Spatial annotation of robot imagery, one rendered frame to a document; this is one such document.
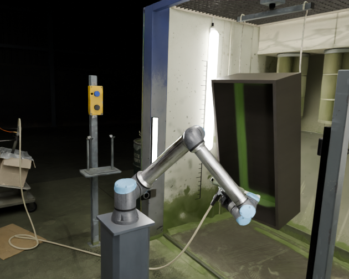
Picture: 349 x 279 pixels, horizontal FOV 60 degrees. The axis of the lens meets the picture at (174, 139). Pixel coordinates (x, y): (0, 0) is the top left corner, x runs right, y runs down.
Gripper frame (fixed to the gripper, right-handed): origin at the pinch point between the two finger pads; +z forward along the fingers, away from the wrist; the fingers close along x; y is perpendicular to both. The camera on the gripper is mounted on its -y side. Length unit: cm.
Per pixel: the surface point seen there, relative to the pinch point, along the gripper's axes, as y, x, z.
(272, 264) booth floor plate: 49, 84, -15
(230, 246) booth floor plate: 66, 69, 23
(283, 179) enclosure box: -26.0, 41.5, -7.1
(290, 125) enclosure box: -63, 27, 4
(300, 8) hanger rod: -140, 0, 34
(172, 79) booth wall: -45, -33, 107
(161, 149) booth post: 20, -17, 86
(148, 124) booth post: 2, -39, 92
